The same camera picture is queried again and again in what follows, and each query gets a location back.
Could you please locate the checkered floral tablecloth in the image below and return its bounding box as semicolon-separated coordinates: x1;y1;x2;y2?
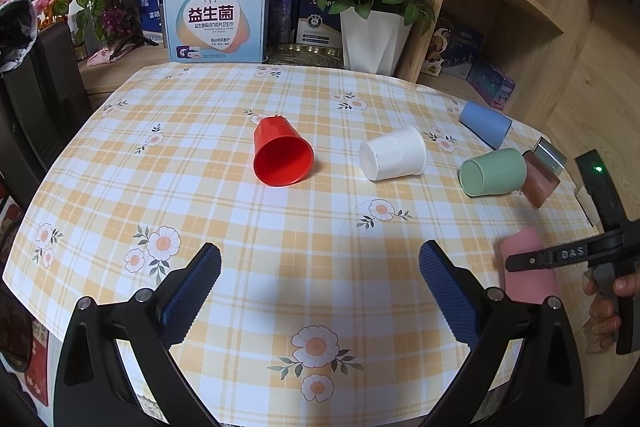
2;62;601;415

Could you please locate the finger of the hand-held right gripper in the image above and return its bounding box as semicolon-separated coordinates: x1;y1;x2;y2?
505;229;626;273

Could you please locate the dark blue box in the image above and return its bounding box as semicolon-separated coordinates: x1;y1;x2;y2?
294;0;344;51

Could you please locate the brown square cup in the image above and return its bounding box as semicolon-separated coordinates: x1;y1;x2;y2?
521;150;561;210

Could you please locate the pink cup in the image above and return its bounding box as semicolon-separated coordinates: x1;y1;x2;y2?
492;228;566;308

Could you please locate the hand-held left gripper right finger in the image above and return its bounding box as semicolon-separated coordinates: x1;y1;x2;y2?
419;240;586;427

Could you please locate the dark illustrated box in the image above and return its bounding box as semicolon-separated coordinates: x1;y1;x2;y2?
422;16;484;78

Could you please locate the silver square cup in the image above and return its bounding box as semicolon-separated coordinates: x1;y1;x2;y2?
532;137;568;178

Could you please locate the pink cloth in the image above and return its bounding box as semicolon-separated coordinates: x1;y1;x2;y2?
86;47;120;68

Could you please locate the white cup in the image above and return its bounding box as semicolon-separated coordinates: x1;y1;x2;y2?
358;125;427;182

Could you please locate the blue cup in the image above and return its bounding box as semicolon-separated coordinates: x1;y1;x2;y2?
459;101;513;150

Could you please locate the blue white carton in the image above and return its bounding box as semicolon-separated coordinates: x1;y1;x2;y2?
136;0;167;46

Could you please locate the person's right hand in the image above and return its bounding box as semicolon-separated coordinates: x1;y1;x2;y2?
581;269;640;354

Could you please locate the green cup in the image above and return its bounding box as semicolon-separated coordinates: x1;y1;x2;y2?
459;148;528;196

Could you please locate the dark cloth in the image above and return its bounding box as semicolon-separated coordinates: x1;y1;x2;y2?
0;0;41;74

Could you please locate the purple box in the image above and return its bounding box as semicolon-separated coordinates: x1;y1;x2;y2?
466;58;517;109

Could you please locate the red cup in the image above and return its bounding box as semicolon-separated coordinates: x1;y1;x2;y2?
252;116;315;186

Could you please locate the gold tray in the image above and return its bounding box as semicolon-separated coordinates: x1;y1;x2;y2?
264;43;347;69

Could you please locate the dark blue patterned canister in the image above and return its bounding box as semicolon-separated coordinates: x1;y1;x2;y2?
270;0;296;48

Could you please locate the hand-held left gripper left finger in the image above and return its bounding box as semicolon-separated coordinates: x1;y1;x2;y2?
52;243;222;427

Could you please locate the black chair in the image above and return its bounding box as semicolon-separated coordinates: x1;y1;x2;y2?
0;22;94;190

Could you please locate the wooden side desk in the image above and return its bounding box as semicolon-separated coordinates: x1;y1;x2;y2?
75;43;173;95

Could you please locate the wooden shelf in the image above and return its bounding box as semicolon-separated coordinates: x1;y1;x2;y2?
394;0;598;124

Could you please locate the large white blue box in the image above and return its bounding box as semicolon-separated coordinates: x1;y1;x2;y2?
164;0;272;64

